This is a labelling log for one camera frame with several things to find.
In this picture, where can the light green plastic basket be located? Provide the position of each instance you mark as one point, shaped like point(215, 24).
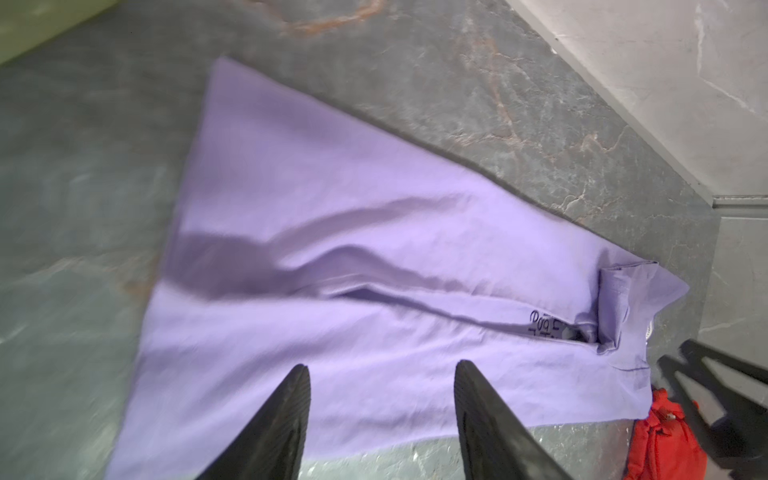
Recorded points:
point(25, 24)

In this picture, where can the red t-shirt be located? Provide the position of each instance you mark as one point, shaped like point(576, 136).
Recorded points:
point(663, 446)

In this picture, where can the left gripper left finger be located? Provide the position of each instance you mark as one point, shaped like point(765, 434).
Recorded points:
point(271, 445)

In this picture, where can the purple t-shirt with print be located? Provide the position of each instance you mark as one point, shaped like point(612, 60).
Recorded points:
point(302, 235)

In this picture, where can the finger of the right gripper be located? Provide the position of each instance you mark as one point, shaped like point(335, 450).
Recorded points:
point(737, 441)

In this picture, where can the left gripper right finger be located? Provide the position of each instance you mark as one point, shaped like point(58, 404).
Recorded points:
point(494, 443)

